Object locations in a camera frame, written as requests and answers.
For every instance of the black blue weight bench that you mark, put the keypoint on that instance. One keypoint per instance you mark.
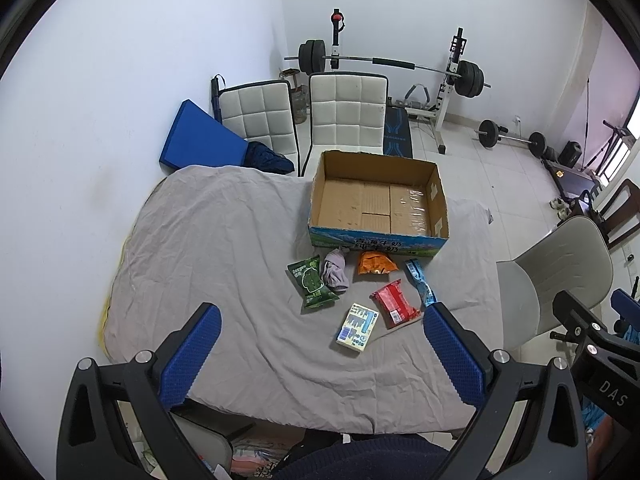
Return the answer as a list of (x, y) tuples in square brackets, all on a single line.
[(397, 135)]

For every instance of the grey plastic chair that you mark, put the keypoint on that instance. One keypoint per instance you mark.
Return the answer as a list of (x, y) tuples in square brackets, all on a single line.
[(574, 257)]

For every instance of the brown cardboard box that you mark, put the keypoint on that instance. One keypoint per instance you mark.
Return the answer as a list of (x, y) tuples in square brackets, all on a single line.
[(390, 204)]

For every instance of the dark wooden chair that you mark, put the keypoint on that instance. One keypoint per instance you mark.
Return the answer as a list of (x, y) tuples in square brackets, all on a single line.
[(618, 219)]

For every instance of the grey table cloth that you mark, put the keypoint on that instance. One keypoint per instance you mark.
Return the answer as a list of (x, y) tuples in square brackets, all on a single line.
[(227, 236)]

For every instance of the black tripod stand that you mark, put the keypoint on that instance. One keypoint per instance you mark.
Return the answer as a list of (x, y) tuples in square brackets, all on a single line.
[(616, 149)]

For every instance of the lilac sock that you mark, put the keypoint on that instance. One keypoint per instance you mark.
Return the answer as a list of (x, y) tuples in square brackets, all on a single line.
[(333, 271)]

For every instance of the green snack bag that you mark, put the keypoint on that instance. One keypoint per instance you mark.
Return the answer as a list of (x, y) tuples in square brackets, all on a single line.
[(315, 293)]

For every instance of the black speaker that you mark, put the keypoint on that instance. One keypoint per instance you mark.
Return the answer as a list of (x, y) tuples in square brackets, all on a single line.
[(570, 154)]

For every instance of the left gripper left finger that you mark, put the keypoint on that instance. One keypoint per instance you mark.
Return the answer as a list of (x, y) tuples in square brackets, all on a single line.
[(93, 442)]

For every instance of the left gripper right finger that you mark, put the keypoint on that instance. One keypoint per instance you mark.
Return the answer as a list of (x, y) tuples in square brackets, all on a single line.
[(549, 442)]

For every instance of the dark blue cloth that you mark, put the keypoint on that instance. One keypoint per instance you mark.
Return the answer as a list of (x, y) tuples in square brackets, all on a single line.
[(260, 157)]

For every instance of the right white padded chair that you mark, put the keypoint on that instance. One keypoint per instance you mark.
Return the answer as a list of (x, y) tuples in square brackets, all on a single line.
[(347, 113)]

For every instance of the red snack pack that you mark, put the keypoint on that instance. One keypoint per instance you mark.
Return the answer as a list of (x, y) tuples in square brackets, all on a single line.
[(394, 306)]

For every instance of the white padded chair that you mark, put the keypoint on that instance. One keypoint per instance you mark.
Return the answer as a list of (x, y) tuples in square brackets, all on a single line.
[(262, 112), (347, 113)]

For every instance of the orange snack bag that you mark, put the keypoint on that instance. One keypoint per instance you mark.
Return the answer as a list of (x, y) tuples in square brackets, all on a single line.
[(376, 263)]

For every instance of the blue snack packet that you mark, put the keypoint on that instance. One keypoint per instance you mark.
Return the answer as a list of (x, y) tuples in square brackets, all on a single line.
[(418, 280)]

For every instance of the barbell on rack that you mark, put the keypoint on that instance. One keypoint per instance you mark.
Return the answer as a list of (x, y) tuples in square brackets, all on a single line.
[(467, 78)]

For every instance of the white barbell rack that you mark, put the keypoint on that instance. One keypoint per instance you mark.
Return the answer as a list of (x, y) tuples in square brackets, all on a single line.
[(435, 116)]

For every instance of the water jug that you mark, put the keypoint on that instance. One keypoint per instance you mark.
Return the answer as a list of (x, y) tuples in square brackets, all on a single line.
[(300, 103)]

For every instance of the left white padded chair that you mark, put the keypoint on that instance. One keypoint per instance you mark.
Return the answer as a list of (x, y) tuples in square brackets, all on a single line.
[(262, 112)]

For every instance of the yellow blue tissue pack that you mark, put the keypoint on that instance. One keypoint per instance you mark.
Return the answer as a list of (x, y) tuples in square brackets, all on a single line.
[(357, 328)]

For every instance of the treadmill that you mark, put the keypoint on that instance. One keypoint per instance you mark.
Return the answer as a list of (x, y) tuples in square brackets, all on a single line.
[(571, 183)]

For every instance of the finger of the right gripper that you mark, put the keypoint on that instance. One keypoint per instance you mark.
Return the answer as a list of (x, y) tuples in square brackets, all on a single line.
[(626, 307)]

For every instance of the blue foam mat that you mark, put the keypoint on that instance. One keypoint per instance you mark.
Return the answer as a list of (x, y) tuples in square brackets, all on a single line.
[(196, 138)]

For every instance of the barbell on floor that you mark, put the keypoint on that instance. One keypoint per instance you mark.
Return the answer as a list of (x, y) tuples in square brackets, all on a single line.
[(490, 134)]

